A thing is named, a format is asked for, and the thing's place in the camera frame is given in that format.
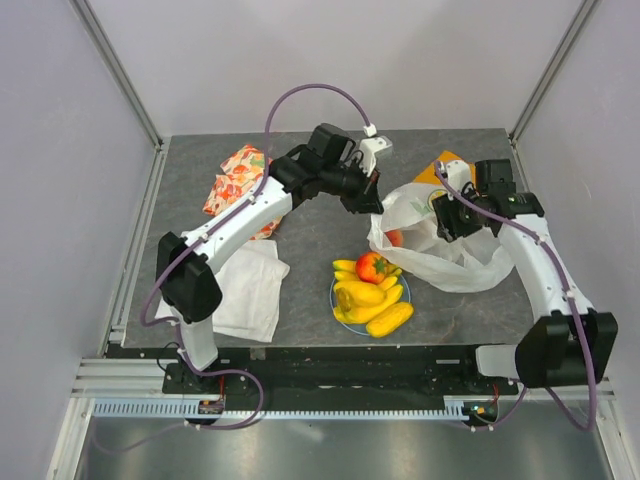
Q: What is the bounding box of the large yellow banana bunch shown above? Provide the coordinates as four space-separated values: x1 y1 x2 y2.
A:
333 285 404 325

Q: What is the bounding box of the white plastic bag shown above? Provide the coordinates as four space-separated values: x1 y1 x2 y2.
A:
367 183 514 293

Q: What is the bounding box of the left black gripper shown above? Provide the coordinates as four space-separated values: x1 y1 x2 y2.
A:
320 157 383 216

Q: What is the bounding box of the left aluminium frame post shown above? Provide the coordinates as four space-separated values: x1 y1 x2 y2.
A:
67 0 165 151

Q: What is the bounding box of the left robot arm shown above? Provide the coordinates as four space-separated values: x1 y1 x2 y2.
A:
156 123 392 393

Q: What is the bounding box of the floral patterned cloth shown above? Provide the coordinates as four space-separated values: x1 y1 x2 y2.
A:
202 144 265 217

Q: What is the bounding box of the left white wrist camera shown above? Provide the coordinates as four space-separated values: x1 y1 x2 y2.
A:
358 124 393 177

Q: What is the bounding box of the white cloth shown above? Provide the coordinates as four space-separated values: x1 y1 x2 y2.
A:
153 238 291 344

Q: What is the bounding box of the small yellow banana bunch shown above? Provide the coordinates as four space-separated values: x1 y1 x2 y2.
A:
332 259 402 290

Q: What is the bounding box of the orange cloth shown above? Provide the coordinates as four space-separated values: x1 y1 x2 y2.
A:
413 150 460 185

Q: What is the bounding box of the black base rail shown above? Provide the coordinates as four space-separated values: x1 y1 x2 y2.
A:
162 345 518 411

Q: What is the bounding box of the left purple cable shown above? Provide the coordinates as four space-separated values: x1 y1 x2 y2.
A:
139 83 376 376

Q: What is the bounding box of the light blue cable duct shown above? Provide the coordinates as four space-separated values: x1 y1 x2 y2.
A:
92 398 469 421

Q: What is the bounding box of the purple cable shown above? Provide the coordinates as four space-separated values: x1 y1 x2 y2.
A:
139 83 376 376
433 160 599 432

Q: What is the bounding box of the orange persimmon fruit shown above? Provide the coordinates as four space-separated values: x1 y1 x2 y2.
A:
355 252 388 284

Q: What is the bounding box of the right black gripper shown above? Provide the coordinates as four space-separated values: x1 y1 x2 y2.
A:
430 182 485 243

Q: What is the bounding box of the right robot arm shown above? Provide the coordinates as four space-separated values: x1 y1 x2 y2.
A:
432 159 618 394

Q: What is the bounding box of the aluminium frame post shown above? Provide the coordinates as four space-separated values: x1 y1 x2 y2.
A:
508 0 601 147
67 0 165 151

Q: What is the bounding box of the right aluminium frame post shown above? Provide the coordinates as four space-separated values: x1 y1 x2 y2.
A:
508 0 601 147

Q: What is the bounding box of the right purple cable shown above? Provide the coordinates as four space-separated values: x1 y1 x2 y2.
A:
433 160 599 432

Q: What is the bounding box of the peach fake fruit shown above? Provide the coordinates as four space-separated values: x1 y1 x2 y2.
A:
385 229 405 248

